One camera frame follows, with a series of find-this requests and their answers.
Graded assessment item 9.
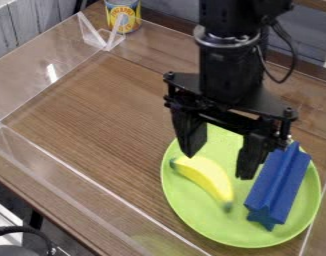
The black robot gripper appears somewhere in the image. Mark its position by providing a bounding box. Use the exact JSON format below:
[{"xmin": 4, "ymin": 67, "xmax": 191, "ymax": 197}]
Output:
[{"xmin": 163, "ymin": 72, "xmax": 298, "ymax": 180}]

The yellow toy banana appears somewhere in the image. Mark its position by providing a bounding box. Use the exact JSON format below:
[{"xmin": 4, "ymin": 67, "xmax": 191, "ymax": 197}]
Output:
[{"xmin": 170, "ymin": 156, "xmax": 235, "ymax": 213}]

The blue plastic block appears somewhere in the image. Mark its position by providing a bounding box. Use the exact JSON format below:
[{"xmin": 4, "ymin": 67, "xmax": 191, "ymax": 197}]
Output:
[{"xmin": 243, "ymin": 142, "xmax": 311, "ymax": 231}]

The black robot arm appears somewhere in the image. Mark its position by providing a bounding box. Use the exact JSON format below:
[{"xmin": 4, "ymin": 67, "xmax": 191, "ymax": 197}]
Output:
[{"xmin": 163, "ymin": 0, "xmax": 298, "ymax": 180}]

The yellow blue tin can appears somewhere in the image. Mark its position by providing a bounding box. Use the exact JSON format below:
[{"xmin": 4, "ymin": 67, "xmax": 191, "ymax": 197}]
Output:
[{"xmin": 104, "ymin": 0, "xmax": 142, "ymax": 34}]

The clear acrylic enclosure wall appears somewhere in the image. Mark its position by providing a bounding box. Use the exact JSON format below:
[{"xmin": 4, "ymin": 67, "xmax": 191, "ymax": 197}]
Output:
[{"xmin": 0, "ymin": 11, "xmax": 326, "ymax": 256}]

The black cable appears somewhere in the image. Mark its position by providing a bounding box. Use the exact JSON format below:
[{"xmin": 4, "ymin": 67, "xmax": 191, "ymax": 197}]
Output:
[{"xmin": 0, "ymin": 225, "xmax": 56, "ymax": 256}]

